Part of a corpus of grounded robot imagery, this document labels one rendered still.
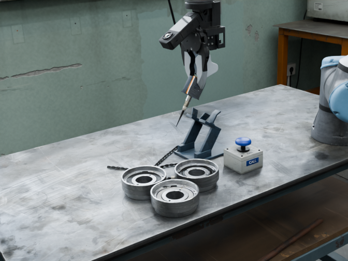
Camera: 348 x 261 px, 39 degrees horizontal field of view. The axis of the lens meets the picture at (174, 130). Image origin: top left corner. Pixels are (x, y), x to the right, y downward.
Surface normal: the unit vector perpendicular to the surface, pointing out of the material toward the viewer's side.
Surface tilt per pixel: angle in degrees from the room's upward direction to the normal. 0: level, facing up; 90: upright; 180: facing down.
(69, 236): 0
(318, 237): 0
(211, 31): 90
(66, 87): 90
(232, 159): 90
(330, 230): 0
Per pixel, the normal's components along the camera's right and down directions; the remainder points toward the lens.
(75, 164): -0.04, -0.93
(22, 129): 0.55, 0.28
